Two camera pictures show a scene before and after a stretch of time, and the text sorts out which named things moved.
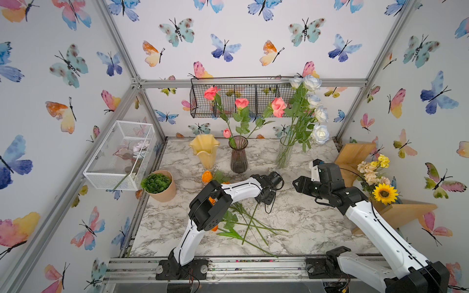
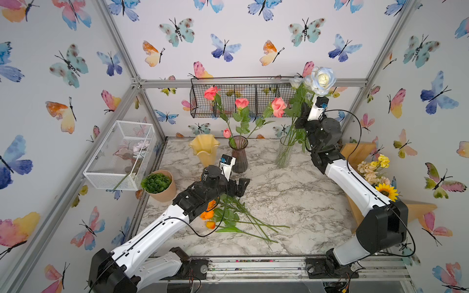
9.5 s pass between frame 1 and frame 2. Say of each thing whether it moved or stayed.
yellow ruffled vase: stayed
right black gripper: moved
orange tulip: moved
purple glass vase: stayed
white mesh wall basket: stayed
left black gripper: moved
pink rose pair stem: stayed
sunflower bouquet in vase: stayed
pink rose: stayed
